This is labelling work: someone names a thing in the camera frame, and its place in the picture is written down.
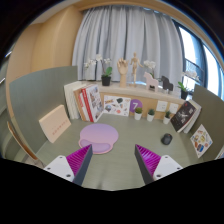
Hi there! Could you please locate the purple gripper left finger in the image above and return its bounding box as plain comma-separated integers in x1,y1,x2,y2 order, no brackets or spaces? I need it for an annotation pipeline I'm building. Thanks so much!
43,144,94,187

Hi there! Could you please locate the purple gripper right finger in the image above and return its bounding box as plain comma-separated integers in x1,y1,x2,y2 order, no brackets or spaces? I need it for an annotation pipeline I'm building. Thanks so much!
134,144,184,185

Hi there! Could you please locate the black computer mouse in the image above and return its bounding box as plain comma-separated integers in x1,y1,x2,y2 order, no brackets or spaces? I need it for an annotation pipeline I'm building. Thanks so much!
161,133,173,145

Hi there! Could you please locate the purple mouse pad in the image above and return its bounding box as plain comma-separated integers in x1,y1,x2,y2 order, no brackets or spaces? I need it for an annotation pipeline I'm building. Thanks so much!
79,123,119,154

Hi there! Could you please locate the small succulent white pot middle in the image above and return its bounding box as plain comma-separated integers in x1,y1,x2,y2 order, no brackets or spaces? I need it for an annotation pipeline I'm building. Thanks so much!
147,109,155,122

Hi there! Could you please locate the small succulent white pot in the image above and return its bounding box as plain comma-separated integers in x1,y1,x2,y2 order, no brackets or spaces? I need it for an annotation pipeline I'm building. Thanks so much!
134,107,143,120
163,111,171,124
147,109,155,122

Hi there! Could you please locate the small succulent white pot right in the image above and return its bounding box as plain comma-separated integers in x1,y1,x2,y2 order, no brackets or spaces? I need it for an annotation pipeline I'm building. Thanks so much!
163,111,171,124

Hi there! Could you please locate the small succulent white pot left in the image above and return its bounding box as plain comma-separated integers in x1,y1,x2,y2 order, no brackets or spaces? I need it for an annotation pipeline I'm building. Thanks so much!
134,107,143,120

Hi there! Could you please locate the white book on left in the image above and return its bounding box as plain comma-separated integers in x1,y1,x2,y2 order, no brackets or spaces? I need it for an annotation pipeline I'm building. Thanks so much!
64,81,84,120

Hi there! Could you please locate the colourful picture book right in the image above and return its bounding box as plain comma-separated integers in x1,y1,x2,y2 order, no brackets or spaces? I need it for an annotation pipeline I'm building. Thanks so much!
190,125,213,158

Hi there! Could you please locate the black book leaning right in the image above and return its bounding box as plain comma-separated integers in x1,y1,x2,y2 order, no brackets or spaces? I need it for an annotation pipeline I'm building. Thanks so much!
171,101,196,133

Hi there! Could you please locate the purple round number sign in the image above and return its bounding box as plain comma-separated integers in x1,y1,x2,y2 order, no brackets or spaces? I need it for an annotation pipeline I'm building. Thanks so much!
130,99,142,113

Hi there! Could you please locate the red and white book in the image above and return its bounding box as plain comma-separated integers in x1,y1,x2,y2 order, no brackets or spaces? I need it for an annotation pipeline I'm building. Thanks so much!
82,84,103,122

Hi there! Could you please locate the sticker sheet card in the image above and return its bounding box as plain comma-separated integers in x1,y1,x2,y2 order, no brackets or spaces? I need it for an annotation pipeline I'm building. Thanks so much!
104,95,131,116

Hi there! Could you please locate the wooden chair back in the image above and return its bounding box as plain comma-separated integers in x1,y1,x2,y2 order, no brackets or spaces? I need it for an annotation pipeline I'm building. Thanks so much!
6,120,45,168

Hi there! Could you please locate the black wooden horse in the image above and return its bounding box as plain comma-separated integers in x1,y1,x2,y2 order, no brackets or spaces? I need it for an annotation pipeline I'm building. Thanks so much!
161,76,174,91

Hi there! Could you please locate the white orchid pot right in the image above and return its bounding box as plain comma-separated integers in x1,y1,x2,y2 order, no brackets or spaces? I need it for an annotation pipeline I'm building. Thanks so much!
178,71,199,100

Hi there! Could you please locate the white wooden horse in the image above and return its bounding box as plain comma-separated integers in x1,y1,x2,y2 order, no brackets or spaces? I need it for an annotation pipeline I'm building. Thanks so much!
144,72,158,92

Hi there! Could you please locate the white orchid black pot left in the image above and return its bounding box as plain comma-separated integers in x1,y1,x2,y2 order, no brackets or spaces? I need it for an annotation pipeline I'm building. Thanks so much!
84,54,112,86

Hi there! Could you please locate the white orchid behind horse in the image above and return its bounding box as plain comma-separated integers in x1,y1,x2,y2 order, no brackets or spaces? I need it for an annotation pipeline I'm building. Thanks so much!
144,60,156,75

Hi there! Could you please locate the wooden mannequin figure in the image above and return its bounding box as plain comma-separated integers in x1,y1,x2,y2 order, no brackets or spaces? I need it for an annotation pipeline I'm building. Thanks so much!
130,52,142,82

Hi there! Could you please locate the wooden hand model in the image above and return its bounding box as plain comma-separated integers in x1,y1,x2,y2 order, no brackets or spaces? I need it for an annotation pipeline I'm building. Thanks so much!
117,58,128,88

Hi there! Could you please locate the grey curtain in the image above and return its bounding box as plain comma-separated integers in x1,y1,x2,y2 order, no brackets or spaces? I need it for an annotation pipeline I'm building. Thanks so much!
72,5,183,84

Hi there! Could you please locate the white wall socket left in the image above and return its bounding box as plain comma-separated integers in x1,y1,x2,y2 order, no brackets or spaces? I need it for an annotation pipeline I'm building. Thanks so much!
156,101,168,112

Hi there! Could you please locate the white wall socket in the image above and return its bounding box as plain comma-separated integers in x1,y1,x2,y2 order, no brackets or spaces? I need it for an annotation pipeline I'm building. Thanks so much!
156,101,168,112
169,103,179,114

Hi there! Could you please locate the white wall socket right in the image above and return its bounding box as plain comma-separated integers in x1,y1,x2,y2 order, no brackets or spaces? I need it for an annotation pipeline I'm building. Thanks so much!
169,103,179,114

